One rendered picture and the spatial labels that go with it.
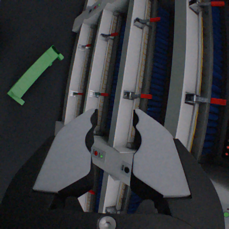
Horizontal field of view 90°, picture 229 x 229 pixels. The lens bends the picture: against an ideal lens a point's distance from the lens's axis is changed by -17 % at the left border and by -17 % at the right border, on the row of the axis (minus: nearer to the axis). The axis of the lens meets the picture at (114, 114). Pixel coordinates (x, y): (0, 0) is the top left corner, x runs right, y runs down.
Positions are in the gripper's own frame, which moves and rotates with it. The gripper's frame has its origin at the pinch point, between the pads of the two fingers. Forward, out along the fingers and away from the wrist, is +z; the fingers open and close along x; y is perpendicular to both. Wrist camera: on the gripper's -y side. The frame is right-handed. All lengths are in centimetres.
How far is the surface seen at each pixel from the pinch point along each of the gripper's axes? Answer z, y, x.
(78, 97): 57, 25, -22
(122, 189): 15.5, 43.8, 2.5
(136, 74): 36.2, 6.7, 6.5
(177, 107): 17.2, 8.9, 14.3
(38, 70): 46, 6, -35
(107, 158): 20.5, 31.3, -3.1
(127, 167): 14.7, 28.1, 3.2
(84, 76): 64, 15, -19
